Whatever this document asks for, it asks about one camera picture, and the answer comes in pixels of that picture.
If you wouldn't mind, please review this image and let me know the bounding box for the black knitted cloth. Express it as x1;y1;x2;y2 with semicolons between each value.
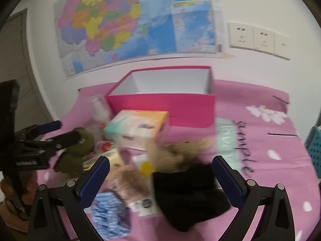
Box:
152;163;231;233

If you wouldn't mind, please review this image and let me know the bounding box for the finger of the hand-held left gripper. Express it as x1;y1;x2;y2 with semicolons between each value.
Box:
19;131;81;157
15;120;62;142

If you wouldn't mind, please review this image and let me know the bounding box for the grey door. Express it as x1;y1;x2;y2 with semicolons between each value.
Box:
0;7;54;131

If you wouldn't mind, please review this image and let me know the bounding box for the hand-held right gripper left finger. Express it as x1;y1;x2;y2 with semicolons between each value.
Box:
27;156;111;241

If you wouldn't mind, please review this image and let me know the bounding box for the pink printed blanket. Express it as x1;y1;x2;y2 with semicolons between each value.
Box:
33;79;319;241

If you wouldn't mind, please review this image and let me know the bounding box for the pastel tissue box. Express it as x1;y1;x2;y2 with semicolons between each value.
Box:
104;110;170;151

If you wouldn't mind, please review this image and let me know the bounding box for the colourful wall map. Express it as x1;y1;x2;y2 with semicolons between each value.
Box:
54;0;223;78

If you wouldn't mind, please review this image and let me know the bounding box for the teal plastic basket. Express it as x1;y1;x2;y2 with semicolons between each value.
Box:
305;126;321;179

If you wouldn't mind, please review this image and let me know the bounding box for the green plush toy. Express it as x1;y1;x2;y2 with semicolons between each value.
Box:
54;128;96;177

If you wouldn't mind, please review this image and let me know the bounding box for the pink cardboard box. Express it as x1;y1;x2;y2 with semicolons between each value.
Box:
105;66;216;128

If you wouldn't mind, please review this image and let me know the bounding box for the person's left hand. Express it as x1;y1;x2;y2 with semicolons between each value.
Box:
0;172;38;234

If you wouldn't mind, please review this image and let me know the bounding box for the blue striped cloth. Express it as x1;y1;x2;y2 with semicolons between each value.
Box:
89;191;132;240

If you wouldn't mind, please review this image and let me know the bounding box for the beige fluffy toy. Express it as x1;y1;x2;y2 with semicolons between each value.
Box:
147;137;216;171

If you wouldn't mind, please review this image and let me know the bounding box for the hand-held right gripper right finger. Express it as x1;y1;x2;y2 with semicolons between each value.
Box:
212;155;296;241

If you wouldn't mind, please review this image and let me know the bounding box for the white wall outlet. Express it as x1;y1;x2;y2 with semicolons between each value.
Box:
273;33;293;61
227;22;255;49
252;26;276;54

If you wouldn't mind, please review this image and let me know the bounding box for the white packet with yellow print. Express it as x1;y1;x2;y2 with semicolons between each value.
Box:
128;153;163;218

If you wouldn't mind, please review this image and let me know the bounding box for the clear plastic bottle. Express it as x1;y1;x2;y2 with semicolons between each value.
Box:
90;94;113;141

